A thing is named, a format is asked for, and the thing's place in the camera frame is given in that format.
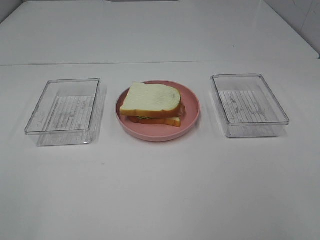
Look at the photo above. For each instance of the bread slice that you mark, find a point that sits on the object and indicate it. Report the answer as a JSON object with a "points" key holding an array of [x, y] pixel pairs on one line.
{"points": [[151, 100], [170, 121]]}

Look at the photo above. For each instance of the green lettuce leaf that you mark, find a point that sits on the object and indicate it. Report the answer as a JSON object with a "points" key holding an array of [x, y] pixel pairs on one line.
{"points": [[144, 117]]}

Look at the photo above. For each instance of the bacon strip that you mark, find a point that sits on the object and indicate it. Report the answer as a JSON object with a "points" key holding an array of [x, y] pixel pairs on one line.
{"points": [[182, 110]]}

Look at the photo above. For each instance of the pink round plate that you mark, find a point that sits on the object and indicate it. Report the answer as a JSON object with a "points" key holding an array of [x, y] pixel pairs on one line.
{"points": [[162, 132]]}

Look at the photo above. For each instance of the right clear plastic container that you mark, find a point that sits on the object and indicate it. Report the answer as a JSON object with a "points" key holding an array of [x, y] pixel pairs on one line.
{"points": [[247, 107]]}

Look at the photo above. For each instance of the clear plastic container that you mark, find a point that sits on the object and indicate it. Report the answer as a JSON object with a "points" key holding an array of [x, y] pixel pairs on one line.
{"points": [[67, 113], [247, 107]]}

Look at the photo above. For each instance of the left clear plastic container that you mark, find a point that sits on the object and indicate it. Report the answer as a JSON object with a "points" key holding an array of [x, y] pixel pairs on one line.
{"points": [[67, 113]]}

